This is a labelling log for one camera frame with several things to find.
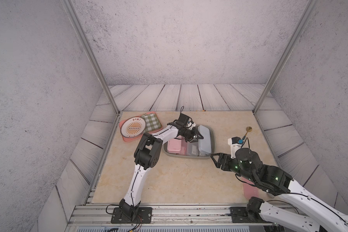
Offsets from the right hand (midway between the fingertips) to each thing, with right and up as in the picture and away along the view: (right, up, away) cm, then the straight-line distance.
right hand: (216, 157), depth 67 cm
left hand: (0, +5, +26) cm, 27 cm away
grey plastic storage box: (-3, -5, +26) cm, 27 cm away
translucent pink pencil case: (-14, 0, +29) cm, 32 cm away
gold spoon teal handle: (+34, +11, +40) cm, 54 cm away
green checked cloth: (-37, +16, +45) cm, 61 cm away
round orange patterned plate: (-51, +12, +43) cm, 68 cm away
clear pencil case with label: (-8, -1, +29) cm, 30 cm away
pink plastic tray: (-53, +4, +34) cm, 63 cm away
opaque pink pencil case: (-20, +1, +26) cm, 33 cm away
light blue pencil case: (0, +2, +27) cm, 28 cm away
